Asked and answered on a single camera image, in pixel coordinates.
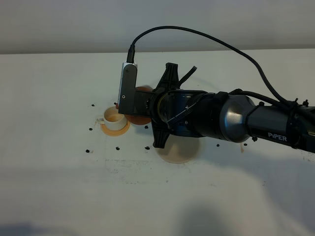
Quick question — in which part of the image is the beige round teapot coaster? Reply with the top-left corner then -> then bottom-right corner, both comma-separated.
155,135 -> 201,164

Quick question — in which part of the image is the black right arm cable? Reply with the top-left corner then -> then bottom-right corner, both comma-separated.
126,26 -> 315,111

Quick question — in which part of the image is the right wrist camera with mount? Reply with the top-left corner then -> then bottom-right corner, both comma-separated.
118,62 -> 153,117

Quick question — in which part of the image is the white teacup near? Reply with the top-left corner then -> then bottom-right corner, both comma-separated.
95,106 -> 127,131

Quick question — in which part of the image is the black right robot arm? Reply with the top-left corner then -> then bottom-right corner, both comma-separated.
147,63 -> 315,152

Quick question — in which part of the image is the brown clay teapot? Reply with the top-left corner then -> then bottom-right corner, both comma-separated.
116,86 -> 153,125

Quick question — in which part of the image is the orange coaster near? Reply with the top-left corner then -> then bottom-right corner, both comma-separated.
99,118 -> 130,137

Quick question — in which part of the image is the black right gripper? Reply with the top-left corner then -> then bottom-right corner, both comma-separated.
148,62 -> 209,148

